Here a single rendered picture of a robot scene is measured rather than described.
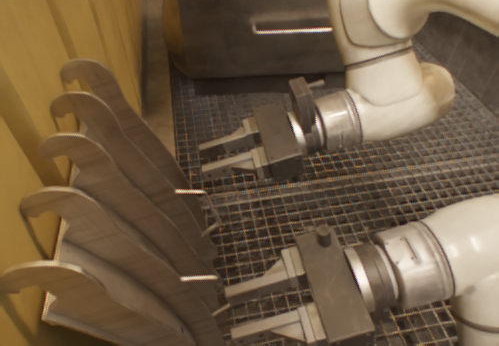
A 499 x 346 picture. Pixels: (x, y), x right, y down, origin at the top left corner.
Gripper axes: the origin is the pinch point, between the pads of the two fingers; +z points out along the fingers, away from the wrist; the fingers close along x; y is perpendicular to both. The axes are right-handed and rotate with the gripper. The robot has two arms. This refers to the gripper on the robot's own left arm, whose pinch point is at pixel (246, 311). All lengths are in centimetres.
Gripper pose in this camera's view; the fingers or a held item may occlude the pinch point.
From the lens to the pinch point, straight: 48.8
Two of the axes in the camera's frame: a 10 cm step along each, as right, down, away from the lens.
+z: -9.6, 2.9, 0.4
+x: 1.9, 7.0, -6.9
